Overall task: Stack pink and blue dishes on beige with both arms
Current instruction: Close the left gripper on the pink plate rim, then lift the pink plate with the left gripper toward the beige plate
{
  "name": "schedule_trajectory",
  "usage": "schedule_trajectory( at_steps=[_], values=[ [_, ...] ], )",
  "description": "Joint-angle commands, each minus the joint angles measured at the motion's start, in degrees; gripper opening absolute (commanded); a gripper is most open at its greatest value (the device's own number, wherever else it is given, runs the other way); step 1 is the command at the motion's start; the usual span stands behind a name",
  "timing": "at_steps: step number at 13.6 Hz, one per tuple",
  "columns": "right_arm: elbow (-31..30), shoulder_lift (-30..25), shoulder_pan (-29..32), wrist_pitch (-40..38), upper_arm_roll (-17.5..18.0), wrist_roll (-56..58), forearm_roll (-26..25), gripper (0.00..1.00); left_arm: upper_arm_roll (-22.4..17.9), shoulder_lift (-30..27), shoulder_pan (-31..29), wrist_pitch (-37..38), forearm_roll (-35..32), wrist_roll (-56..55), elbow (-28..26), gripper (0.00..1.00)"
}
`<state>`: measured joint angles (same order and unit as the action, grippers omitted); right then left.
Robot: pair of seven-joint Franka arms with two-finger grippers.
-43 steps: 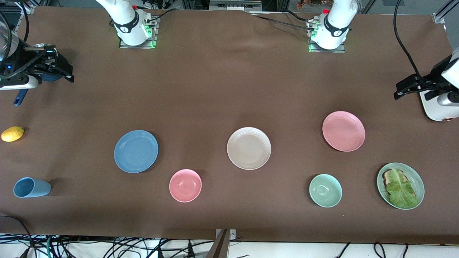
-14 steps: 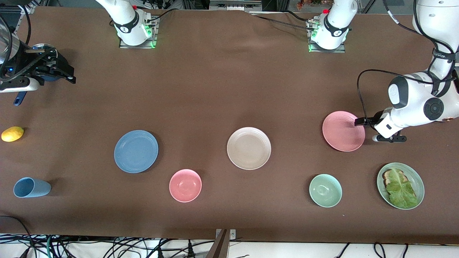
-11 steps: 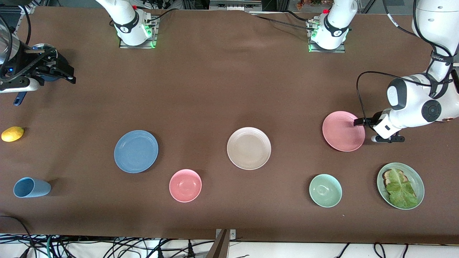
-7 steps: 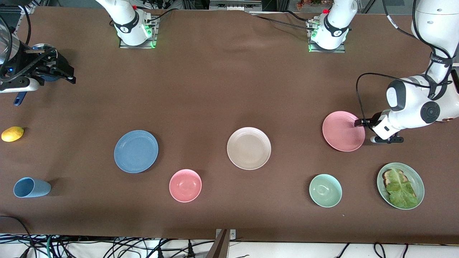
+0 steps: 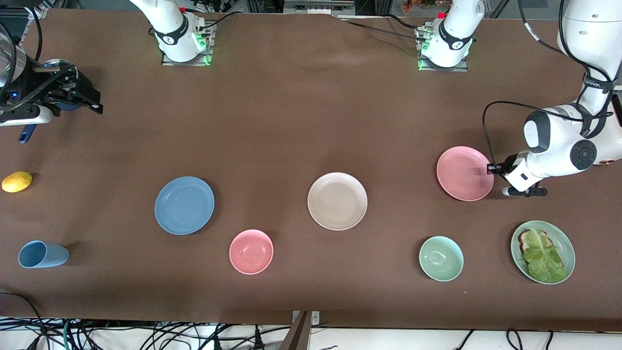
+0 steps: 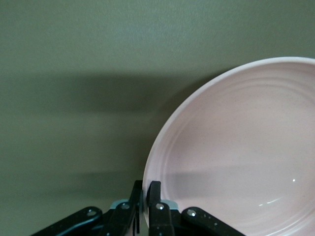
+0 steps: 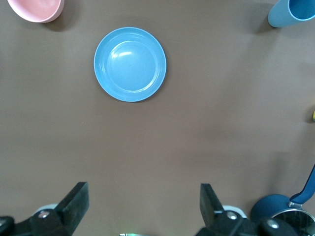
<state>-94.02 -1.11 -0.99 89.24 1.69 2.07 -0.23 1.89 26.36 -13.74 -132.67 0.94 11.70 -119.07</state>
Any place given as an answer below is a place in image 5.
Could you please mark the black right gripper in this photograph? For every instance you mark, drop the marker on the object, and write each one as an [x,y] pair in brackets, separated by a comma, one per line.
[50,88]

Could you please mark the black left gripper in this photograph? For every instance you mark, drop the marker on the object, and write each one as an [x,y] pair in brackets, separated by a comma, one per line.
[505,164]

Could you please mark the pink plate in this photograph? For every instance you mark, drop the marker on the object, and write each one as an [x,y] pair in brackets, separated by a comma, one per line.
[464,174]

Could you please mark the blue plate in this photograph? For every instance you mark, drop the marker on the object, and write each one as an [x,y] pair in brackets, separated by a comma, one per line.
[184,205]

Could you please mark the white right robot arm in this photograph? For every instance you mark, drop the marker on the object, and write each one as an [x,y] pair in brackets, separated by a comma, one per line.
[170,24]

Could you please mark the blue saucepan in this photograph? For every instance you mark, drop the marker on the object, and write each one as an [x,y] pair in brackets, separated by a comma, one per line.
[28,134]

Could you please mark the toast slice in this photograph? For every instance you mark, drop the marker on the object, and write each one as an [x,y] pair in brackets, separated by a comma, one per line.
[523,238]

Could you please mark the green lettuce leaf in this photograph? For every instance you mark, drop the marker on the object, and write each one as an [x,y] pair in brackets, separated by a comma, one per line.
[544,260]

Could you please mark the mint green bowl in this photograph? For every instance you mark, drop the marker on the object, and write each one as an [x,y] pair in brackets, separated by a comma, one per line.
[441,258]

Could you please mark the yellow lemon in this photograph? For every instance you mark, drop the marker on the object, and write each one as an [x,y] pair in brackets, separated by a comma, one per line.
[17,182]

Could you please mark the mint green plate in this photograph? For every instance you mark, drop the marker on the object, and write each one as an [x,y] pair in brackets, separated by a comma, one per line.
[568,253]

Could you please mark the beige plate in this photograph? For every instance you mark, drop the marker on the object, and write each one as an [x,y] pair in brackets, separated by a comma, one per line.
[337,201]

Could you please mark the blue cup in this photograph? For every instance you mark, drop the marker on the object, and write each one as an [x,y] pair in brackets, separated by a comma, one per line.
[43,254]

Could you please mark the brown table cloth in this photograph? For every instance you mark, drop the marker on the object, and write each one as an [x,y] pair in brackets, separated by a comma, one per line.
[301,121]

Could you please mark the pink bowl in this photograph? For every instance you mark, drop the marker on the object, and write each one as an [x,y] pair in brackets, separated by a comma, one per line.
[251,252]

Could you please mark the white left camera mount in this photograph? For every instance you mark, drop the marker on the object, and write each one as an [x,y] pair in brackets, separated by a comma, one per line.
[517,182]

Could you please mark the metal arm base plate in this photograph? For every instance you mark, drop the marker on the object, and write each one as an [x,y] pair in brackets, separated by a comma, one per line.
[442,69]
[206,48]

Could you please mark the metal post bracket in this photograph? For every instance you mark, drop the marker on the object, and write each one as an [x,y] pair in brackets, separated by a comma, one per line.
[316,318]

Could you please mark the aluminium frame beam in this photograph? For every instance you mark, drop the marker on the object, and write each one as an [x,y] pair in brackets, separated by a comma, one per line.
[316,7]

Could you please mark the dark camera post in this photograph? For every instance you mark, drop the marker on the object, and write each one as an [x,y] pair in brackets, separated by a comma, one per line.
[296,338]

